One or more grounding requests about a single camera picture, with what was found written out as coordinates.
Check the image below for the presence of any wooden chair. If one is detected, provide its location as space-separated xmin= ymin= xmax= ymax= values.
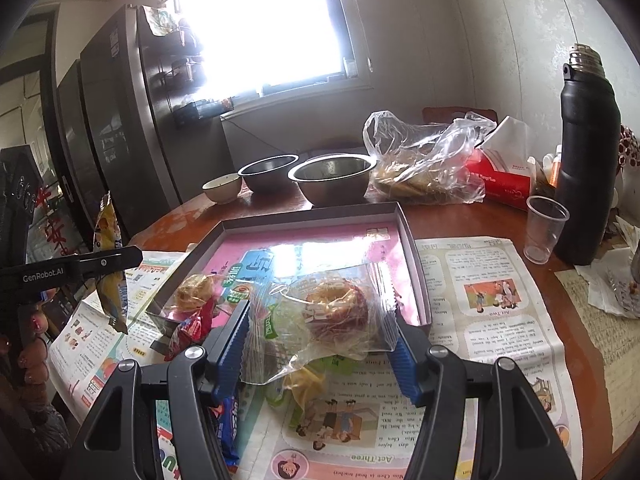
xmin=422 ymin=106 xmax=498 ymax=128

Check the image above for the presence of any blue cookie packet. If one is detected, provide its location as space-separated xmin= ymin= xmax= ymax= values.
xmin=212 ymin=395 xmax=241 ymax=471

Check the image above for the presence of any black magnetic rack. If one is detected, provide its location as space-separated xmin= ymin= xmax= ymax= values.
xmin=172 ymin=96 xmax=236 ymax=128

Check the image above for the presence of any red spotted white object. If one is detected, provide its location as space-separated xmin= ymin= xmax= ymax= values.
xmin=616 ymin=124 xmax=640 ymax=168

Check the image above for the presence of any grey cardboard box pink print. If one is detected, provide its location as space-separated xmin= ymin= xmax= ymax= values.
xmin=146 ymin=201 xmax=433 ymax=341

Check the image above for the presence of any yellow snack packet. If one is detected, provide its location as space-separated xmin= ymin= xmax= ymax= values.
xmin=92 ymin=192 xmax=130 ymax=336

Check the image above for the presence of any red paper cutting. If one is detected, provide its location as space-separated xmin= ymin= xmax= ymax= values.
xmin=30 ymin=180 xmax=76 ymax=261

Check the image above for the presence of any colourful printed bag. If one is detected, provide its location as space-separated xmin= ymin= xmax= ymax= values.
xmin=141 ymin=4 xmax=177 ymax=37

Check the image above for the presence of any printed newspaper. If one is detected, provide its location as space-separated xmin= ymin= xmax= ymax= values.
xmin=47 ymin=237 xmax=571 ymax=480

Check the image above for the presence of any black thermos bottle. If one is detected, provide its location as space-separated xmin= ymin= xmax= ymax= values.
xmin=552 ymin=43 xmax=622 ymax=267

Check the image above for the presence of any small ceramic bowl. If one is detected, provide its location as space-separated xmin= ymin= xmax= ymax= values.
xmin=202 ymin=172 xmax=242 ymax=205

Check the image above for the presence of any red tissue box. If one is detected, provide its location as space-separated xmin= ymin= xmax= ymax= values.
xmin=462 ymin=116 xmax=536 ymax=204

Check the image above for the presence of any yellowed paper sheet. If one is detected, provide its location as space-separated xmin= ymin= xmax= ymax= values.
xmin=555 ymin=267 xmax=640 ymax=411

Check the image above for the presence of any orange snack clear wrapper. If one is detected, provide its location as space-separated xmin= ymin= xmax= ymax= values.
xmin=265 ymin=357 xmax=331 ymax=413

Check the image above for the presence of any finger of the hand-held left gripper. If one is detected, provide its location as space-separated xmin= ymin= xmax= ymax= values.
xmin=65 ymin=246 xmax=144 ymax=275

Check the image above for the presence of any silver blister pack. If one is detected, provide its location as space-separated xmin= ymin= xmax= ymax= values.
xmin=605 ymin=267 xmax=640 ymax=311

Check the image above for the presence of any person's left hand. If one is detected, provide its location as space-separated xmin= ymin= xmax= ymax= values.
xmin=17 ymin=310 xmax=52 ymax=387

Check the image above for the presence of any small steel bowl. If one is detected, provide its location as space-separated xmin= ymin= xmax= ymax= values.
xmin=237 ymin=154 xmax=300 ymax=195

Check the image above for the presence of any clear plastic bag with food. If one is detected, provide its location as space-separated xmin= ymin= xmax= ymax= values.
xmin=362 ymin=110 xmax=498 ymax=205

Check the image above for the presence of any bright window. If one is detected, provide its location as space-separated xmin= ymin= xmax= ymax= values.
xmin=175 ymin=0 xmax=373 ymax=106

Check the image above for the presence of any clear plastic cup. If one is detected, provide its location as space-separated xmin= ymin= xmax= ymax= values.
xmin=523 ymin=195 xmax=571 ymax=264

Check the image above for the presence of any dark refrigerator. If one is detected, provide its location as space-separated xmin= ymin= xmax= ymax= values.
xmin=52 ymin=4 xmax=236 ymax=241

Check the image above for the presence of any small pastry green label wrapper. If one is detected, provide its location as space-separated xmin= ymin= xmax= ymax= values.
xmin=240 ymin=260 xmax=401 ymax=386

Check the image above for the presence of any large steel bowl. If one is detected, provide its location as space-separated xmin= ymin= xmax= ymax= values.
xmin=287 ymin=155 xmax=377 ymax=207

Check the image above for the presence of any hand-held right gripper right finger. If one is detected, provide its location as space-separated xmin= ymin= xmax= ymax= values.
xmin=390 ymin=310 xmax=573 ymax=480

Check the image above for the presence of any red snack packet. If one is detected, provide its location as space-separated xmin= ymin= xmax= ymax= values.
xmin=165 ymin=305 xmax=221 ymax=361

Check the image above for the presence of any large round pastry clear wrapper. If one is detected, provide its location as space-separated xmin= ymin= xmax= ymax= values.
xmin=172 ymin=272 xmax=221 ymax=316

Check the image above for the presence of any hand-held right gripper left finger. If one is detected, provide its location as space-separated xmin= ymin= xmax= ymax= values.
xmin=75 ymin=300 xmax=251 ymax=480

